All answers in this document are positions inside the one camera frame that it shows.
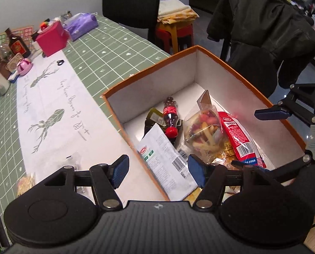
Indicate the small wooden box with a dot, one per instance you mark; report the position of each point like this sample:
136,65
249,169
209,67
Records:
14,62

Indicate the yellow folded cloth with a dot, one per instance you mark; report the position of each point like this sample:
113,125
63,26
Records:
181,15

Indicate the black binder clip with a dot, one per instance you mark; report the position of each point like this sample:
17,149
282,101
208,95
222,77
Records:
60,62

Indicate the red plastic stool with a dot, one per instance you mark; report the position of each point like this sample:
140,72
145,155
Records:
173,35

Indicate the black chair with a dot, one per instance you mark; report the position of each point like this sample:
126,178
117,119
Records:
131,12

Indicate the orange cardboard box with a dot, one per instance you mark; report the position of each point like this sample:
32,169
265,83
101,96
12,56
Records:
160,84

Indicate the small glass jar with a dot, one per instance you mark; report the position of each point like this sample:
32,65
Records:
66,16

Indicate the brown glass bottle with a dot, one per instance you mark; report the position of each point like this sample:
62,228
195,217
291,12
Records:
18,46

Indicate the purple tissue pack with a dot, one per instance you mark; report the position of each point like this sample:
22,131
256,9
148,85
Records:
80,25

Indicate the white deer print table runner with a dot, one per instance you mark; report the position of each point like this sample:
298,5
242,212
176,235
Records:
48,105

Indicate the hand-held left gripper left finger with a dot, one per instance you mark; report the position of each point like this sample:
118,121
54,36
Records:
120,169

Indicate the small red toy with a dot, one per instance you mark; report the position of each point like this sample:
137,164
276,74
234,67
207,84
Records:
44,25

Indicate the green checked tablecloth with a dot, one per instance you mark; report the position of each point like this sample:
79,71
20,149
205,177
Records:
107,47

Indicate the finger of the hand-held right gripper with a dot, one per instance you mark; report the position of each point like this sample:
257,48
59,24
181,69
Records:
292,165
271,113

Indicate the dark green snack packet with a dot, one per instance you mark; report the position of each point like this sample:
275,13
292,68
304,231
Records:
152,119

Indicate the cola bottle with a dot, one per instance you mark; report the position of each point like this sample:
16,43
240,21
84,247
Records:
170,116

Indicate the silver snack packet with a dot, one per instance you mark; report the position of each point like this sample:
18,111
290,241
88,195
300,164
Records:
202,132

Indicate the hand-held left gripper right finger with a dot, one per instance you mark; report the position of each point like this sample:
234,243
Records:
197,172

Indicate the red snack packet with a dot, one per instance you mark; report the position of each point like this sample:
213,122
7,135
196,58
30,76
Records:
238,140

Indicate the pink box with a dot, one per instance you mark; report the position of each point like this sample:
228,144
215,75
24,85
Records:
52,39

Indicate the white snack packet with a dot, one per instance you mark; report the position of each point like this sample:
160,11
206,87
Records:
165,161

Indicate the patterned card box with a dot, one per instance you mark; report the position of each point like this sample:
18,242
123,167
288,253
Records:
25,31

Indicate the pink toy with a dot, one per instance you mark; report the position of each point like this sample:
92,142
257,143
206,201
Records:
24,67

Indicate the black jacket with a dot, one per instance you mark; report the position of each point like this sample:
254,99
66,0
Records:
266,31

